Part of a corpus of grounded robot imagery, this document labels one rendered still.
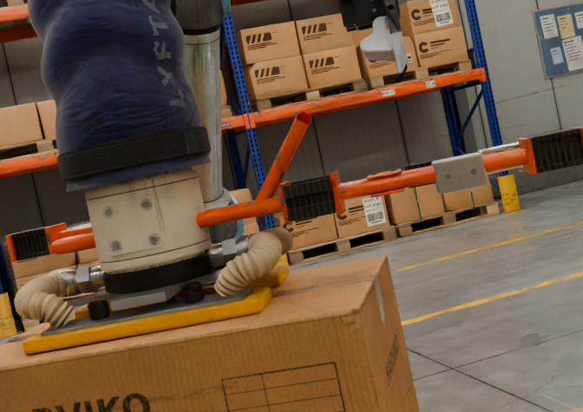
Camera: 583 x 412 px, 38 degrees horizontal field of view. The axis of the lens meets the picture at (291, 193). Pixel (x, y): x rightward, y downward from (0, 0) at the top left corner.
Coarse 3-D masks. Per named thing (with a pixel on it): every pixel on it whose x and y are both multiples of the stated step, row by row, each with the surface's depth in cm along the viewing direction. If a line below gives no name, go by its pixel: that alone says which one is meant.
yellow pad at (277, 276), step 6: (216, 270) 135; (276, 270) 135; (282, 270) 135; (264, 276) 131; (270, 276) 131; (276, 276) 130; (282, 276) 133; (210, 282) 133; (252, 282) 131; (258, 282) 131; (264, 282) 131; (270, 282) 130; (276, 282) 130; (282, 282) 132; (204, 288) 132; (210, 288) 132; (252, 288) 131; (270, 288) 131; (204, 294) 132; (108, 306) 134; (138, 306) 133; (78, 312) 135; (84, 312) 135
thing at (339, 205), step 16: (336, 176) 121; (288, 192) 119; (304, 192) 119; (320, 192) 119; (336, 192) 119; (288, 208) 120; (304, 208) 119; (320, 208) 119; (336, 208) 120; (288, 224) 121
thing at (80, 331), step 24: (192, 288) 116; (264, 288) 119; (96, 312) 118; (120, 312) 121; (144, 312) 116; (168, 312) 115; (192, 312) 113; (216, 312) 112; (240, 312) 112; (48, 336) 116; (72, 336) 115; (96, 336) 115; (120, 336) 114
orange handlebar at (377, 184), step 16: (496, 160) 117; (512, 160) 117; (368, 176) 121; (384, 176) 120; (400, 176) 119; (416, 176) 119; (432, 176) 119; (352, 192) 120; (368, 192) 120; (384, 192) 120; (400, 192) 119; (224, 208) 123; (240, 208) 123; (256, 208) 122; (272, 208) 122; (208, 224) 123; (64, 240) 127; (80, 240) 126
